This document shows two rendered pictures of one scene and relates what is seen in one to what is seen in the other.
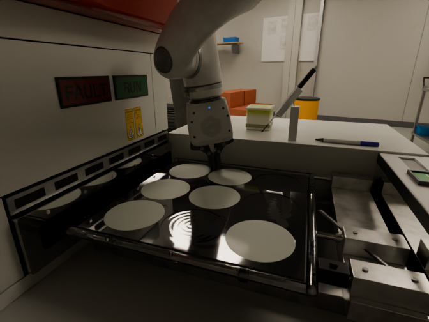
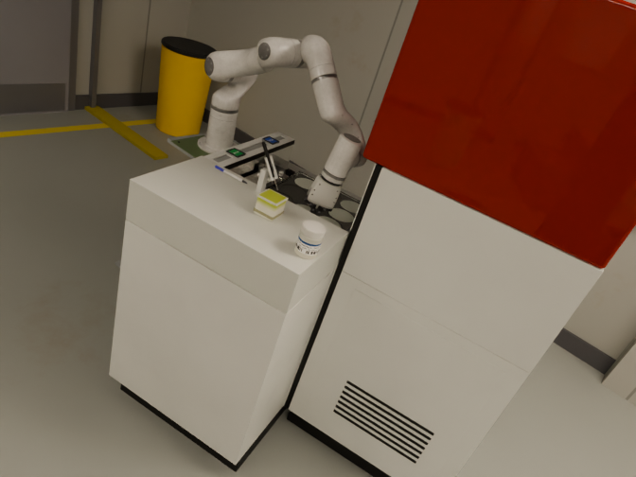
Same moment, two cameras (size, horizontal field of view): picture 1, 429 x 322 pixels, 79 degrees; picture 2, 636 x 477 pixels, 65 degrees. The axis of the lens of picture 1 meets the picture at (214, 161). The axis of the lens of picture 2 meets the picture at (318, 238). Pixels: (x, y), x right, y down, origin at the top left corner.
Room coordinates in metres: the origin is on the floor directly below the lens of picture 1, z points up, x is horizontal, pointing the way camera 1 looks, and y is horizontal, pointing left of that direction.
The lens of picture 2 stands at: (2.19, 0.01, 1.74)
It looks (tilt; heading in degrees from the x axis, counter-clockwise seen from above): 30 degrees down; 179
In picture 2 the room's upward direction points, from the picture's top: 19 degrees clockwise
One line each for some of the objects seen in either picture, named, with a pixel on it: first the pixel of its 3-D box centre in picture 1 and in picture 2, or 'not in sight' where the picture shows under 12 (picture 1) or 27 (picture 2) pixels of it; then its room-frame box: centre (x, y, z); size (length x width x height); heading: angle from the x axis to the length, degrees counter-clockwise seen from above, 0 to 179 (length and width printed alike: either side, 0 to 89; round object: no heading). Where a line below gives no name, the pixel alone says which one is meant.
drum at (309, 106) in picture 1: (304, 117); not in sight; (4.67, -1.62, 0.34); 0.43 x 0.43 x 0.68
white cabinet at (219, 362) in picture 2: not in sight; (256, 295); (0.50, -0.13, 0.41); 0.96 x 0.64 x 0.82; 161
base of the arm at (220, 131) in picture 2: not in sight; (221, 128); (0.10, -0.51, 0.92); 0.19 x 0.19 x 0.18
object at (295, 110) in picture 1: (288, 113); (268, 176); (0.66, -0.18, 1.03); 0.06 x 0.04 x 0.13; 71
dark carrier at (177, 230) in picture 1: (214, 197); (317, 203); (0.47, 0.00, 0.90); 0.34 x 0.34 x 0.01; 71
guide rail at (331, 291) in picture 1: (225, 271); not in sight; (0.33, -0.02, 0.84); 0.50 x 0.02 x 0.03; 71
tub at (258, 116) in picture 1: (260, 117); (270, 204); (0.79, -0.14, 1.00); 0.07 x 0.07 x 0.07; 71
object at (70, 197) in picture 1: (120, 186); not in sight; (0.52, 0.20, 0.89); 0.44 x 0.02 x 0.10; 161
